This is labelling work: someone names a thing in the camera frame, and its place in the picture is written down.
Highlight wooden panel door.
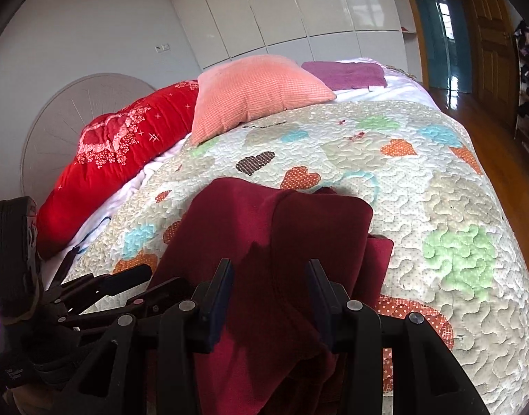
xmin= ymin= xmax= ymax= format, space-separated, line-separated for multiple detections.
xmin=461 ymin=0 xmax=522 ymax=128

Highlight round grey headboard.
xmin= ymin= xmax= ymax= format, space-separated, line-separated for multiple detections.
xmin=20 ymin=73 xmax=159 ymax=208

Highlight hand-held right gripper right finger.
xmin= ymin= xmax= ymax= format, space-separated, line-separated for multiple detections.
xmin=305 ymin=259 xmax=492 ymax=415

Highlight heart patterned quilt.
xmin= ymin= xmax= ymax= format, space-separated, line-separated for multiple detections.
xmin=52 ymin=100 xmax=529 ymax=415

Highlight glossy white wardrobe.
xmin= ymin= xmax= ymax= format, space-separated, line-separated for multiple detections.
xmin=167 ymin=0 xmax=421 ymax=81

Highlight red embroidered pillow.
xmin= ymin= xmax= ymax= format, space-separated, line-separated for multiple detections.
xmin=36 ymin=80 xmax=200 ymax=258

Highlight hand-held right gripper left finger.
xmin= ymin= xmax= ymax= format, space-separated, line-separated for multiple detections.
xmin=52 ymin=258 xmax=235 ymax=415

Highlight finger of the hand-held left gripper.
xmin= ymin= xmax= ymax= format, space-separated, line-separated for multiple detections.
xmin=44 ymin=246 xmax=153 ymax=312
xmin=59 ymin=277 xmax=192 ymax=333

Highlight purple towel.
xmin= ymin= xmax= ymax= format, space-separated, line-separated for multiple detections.
xmin=301 ymin=61 xmax=387 ymax=89

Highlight pink ribbed pillow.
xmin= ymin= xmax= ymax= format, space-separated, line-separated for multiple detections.
xmin=190 ymin=55 xmax=336 ymax=147

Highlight dark red pants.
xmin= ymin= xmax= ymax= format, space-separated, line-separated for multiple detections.
xmin=145 ymin=177 xmax=395 ymax=415

